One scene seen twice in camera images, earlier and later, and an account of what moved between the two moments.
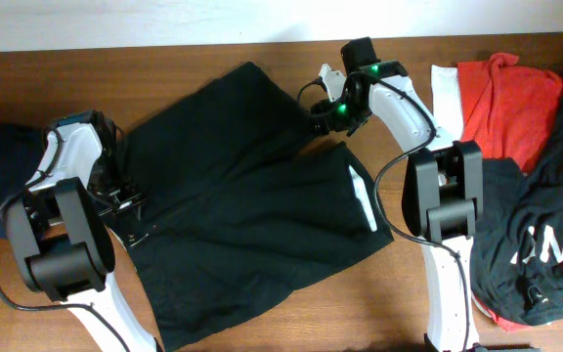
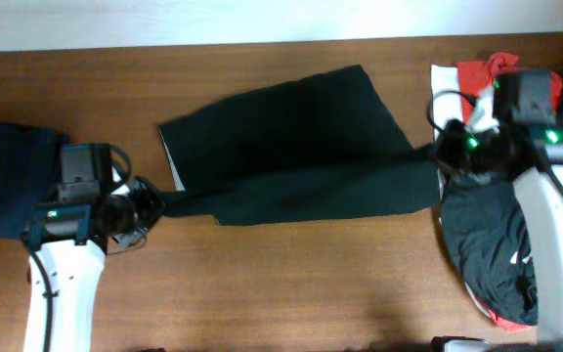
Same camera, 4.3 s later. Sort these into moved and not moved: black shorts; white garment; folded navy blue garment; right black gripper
Moved: right black gripper; black shorts
Not moved: white garment; folded navy blue garment
